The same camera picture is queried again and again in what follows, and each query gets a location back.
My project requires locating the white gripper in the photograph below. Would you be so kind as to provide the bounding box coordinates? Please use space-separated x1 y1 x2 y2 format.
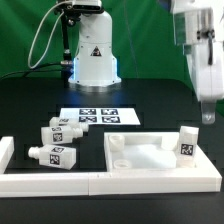
184 41 224 125

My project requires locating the grey looped cable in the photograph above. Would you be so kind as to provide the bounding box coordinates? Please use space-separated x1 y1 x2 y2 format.
27 0 74 70

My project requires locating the white U-shaped fence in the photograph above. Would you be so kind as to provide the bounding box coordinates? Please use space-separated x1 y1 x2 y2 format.
0 137 222 197

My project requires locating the black cable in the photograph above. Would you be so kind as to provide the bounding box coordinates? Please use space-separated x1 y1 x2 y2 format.
0 61 73 82

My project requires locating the white marker sheet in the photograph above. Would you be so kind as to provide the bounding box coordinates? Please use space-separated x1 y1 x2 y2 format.
60 108 140 125

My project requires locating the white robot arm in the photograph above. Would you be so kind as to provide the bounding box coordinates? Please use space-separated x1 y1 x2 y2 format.
69 0 224 124

